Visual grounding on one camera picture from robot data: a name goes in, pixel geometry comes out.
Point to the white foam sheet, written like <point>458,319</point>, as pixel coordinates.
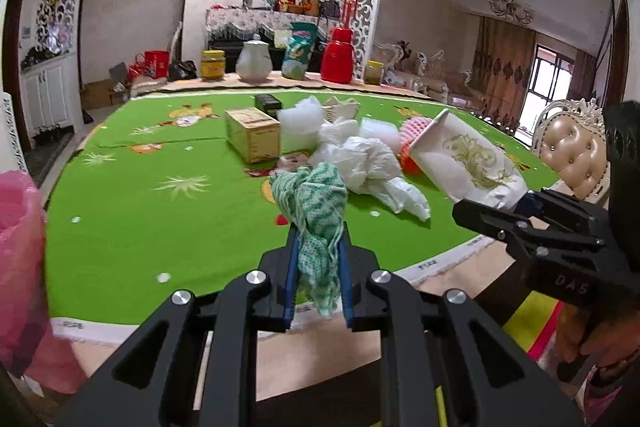
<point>300,119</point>

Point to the white foam net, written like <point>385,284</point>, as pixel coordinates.
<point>377,132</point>

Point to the black bag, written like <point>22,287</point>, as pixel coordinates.
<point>182,71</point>

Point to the balcony window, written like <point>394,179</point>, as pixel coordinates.
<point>545,87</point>

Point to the brown patterned curtain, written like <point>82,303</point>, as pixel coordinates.
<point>500,67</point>

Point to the white plastic bag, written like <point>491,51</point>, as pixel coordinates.
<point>370,167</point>

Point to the dark wooden door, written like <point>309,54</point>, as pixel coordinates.
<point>15,57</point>

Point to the small black box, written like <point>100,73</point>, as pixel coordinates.
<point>269,104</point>

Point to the black upright piano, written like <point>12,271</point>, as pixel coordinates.
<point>222,49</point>

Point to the white knotted cloth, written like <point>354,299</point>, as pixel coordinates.
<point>340,132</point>

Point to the yellow red floor mat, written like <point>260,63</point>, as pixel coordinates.
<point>530,327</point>

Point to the beige tufted chair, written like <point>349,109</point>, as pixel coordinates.
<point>572,152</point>

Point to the pink plastic bag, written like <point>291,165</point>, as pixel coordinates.
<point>20,267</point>

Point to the brown wicker basket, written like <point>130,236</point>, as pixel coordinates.
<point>310,8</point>

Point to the red gift bag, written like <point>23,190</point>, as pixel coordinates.
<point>157,64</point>

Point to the green snack bag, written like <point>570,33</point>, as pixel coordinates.
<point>299,52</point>

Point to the brown cardboard box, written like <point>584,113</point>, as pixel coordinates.
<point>97,94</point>

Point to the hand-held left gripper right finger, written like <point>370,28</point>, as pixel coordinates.
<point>347,289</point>

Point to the red thermos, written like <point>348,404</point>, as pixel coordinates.
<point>337,57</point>

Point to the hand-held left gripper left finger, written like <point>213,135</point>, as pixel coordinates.
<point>293,279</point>

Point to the chandelier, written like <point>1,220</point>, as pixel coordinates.
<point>511,7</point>

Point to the small jar with yellow lid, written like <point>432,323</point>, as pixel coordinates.
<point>374,74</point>

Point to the wicker basket with red lining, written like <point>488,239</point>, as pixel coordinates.
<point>291,6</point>

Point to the ornate white sofa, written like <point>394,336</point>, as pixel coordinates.
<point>425,72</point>

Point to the floral fringed piano cover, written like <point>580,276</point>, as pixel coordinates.
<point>235,19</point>

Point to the tan cardboard box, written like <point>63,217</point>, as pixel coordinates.
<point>250,134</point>

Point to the black handbag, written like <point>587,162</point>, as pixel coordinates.
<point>330,7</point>

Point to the yellow green packet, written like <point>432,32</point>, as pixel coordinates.
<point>281,38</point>

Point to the green printed tablecloth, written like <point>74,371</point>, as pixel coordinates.
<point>150,232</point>

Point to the white lattice panel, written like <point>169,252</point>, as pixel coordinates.
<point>11,132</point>

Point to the person's right hand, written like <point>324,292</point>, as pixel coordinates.
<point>585,337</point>

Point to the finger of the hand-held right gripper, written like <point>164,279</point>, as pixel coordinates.
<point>560,207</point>
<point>500,224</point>

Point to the pink foam net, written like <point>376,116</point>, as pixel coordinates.
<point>415,132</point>

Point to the white teapot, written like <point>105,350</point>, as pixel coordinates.
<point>254,62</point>

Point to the green white checked cloth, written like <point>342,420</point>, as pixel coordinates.
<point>311,197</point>

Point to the orange foam net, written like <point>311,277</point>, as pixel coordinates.
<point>407,164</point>

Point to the white mug gold pattern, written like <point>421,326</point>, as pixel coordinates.
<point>450,157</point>

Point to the low white cabinet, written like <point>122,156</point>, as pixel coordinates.
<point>47,92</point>

